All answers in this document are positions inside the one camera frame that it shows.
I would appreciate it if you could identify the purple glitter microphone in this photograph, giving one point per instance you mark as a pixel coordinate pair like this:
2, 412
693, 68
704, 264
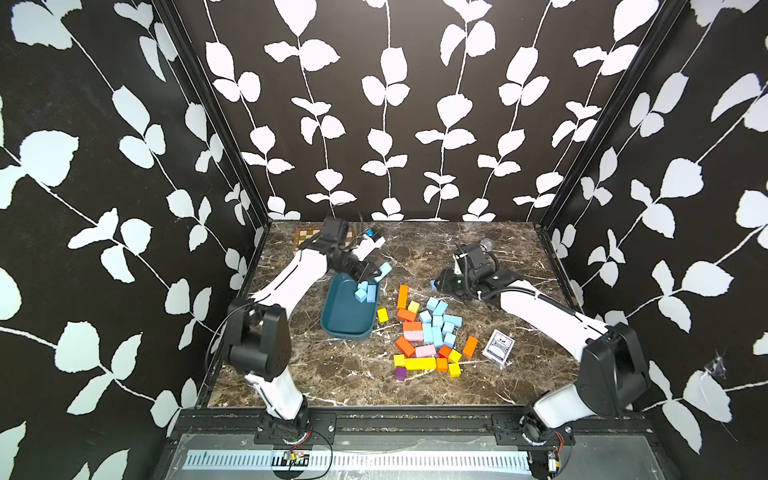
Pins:
486, 244

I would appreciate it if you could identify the small yellow block left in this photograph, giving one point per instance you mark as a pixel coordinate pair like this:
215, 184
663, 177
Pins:
382, 315

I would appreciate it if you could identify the orange red block lower left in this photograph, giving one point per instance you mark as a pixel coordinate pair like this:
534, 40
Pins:
405, 347

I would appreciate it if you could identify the orange block right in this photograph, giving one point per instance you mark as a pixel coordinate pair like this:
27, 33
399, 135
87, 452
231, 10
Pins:
470, 347

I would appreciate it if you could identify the long yellow block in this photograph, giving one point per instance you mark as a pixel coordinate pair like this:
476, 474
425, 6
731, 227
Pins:
419, 364

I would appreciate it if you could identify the dark teal plastic tray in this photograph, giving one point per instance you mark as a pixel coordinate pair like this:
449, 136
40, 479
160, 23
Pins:
343, 316

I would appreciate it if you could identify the blue playing card deck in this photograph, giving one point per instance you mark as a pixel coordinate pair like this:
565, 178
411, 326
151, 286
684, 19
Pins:
498, 348

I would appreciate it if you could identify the pink block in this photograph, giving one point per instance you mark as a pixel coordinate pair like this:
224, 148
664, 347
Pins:
425, 351

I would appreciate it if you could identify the red orange block stack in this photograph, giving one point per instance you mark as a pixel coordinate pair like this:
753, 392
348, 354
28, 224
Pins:
412, 328

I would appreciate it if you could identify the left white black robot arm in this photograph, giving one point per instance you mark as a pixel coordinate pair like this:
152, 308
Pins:
256, 341

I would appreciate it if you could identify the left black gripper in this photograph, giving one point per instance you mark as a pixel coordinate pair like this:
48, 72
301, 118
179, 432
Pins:
365, 267

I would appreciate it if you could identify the light blue block pile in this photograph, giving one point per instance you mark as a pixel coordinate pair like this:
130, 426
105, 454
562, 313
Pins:
439, 328

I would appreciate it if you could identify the long orange block upper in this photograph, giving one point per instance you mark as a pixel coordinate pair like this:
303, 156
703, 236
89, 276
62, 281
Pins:
402, 299

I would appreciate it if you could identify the wooden chess board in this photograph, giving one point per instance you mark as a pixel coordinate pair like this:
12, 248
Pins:
305, 232

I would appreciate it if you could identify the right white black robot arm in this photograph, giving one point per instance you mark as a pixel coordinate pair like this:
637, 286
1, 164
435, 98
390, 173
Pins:
613, 372

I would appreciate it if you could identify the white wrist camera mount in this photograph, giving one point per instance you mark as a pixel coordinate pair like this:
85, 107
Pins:
370, 241

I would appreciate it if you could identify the black front rail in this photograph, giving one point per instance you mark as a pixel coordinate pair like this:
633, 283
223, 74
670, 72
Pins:
502, 423

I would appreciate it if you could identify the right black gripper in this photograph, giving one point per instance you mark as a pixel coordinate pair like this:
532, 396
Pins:
444, 279

